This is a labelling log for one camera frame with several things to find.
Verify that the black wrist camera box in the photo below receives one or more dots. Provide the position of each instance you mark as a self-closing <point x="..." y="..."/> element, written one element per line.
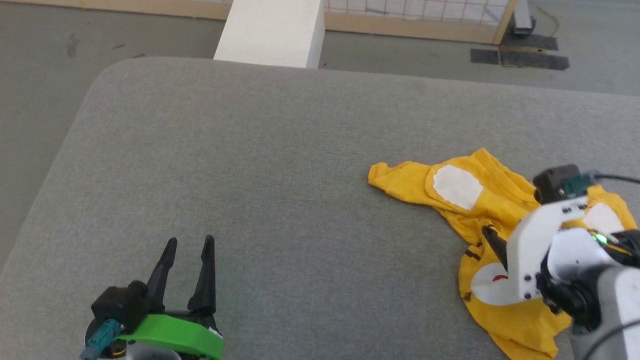
<point x="120" y="305"/>
<point x="552" y="182"/>

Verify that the long black floor mat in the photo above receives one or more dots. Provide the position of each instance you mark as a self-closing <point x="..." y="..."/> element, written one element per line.
<point x="535" y="60"/>

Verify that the yellow shirt with white patches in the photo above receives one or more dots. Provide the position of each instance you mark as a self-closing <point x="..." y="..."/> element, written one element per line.
<point x="505" y="200"/>

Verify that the small black floor mat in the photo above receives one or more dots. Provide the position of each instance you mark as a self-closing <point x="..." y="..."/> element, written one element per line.
<point x="484" y="56"/>

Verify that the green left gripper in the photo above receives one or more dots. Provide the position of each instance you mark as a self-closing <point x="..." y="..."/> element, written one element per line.
<point x="175" y="332"/>

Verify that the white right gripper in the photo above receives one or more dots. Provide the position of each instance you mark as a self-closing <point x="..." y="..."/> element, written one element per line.
<point x="530" y="250"/>

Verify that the white rectangular box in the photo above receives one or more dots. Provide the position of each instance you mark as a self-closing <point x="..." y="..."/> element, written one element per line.
<point x="270" y="32"/>

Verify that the black floor mat under foot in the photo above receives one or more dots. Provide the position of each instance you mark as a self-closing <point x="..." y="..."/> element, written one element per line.
<point x="530" y="41"/>

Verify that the metal partition foot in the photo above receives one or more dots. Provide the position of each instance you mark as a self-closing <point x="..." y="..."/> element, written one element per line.
<point x="522" y="17"/>

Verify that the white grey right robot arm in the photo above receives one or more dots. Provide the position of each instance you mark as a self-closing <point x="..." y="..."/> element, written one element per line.
<point x="615" y="300"/>

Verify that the lemon print grid partition screen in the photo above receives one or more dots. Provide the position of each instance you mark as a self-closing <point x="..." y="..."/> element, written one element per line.
<point x="400" y="22"/>

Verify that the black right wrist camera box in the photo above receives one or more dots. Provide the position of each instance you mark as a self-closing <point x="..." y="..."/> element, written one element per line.
<point x="552" y="182"/>

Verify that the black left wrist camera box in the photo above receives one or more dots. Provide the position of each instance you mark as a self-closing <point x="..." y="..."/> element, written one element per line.
<point x="120" y="305"/>

